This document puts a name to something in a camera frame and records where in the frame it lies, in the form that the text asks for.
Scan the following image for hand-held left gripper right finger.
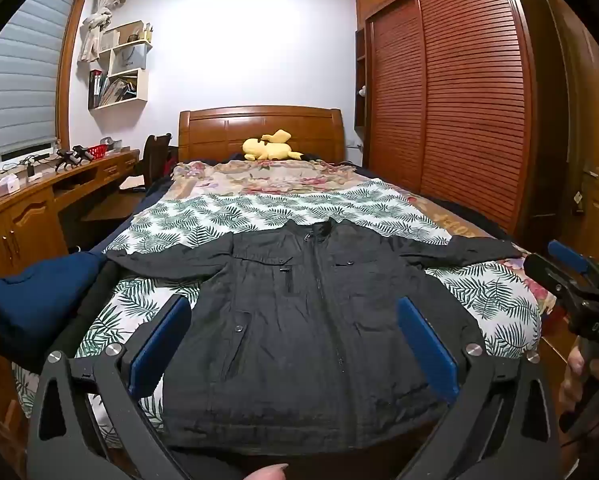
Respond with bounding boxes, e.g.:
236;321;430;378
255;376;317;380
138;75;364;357
397;296;563;480

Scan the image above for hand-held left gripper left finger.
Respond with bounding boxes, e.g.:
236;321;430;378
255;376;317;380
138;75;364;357
26;295;200;480

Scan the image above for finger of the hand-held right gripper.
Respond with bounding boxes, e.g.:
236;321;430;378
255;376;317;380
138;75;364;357
523;253;589;307
548;239;599;282

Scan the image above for black jacket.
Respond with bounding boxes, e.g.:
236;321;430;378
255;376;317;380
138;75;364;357
106;217;527;456

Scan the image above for navy folded clothes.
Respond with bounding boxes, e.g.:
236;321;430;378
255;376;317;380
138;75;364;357
0;250;107;356

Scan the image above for person's right hand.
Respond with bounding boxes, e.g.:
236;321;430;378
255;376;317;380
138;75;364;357
559;337;599;416

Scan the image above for person's left hand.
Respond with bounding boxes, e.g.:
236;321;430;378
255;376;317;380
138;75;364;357
246;464;290;480

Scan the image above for orange printed blanket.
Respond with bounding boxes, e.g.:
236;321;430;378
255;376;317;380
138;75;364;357
414;195;510;241

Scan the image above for leaf-print blanket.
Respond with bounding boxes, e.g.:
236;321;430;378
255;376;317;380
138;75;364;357
13;180;544;451

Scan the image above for wooden desk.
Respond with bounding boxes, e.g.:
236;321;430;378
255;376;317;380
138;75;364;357
0;149;145;411

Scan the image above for dark wooden chair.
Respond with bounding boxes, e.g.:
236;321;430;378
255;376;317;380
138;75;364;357
142;132;175;186

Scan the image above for wooden slatted wardrobe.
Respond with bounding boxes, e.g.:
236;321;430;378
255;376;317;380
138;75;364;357
354;0;570;241

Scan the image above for floral quilt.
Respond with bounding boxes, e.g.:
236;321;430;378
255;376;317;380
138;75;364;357
169;159;560;318

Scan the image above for yellow plush toy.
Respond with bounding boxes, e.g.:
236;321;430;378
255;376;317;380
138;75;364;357
242;130;304;162

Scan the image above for wooden headboard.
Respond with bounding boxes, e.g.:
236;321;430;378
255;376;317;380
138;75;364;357
178;106;347;165

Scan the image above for row of books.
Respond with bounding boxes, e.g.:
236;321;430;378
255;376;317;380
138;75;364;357
90;71;139;108

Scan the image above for grey window blind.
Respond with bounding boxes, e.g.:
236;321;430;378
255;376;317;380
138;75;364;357
0;0;80;161

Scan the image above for metal door handle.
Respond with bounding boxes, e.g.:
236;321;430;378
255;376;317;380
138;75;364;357
573;169;599;207

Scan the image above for white wall shelf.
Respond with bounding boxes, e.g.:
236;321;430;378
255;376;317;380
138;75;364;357
88;20;154;111

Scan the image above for wooden window frame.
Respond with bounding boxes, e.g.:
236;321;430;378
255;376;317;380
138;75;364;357
0;0;90;171

